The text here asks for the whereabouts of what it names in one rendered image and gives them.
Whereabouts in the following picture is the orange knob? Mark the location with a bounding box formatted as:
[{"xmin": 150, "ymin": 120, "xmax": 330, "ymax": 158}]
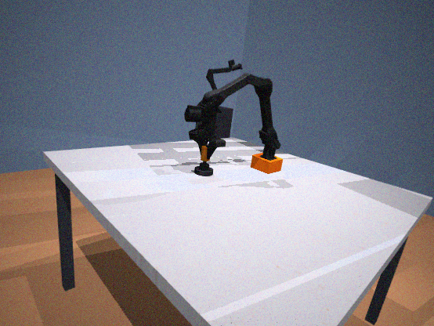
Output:
[{"xmin": 201, "ymin": 146, "xmax": 210, "ymax": 161}]

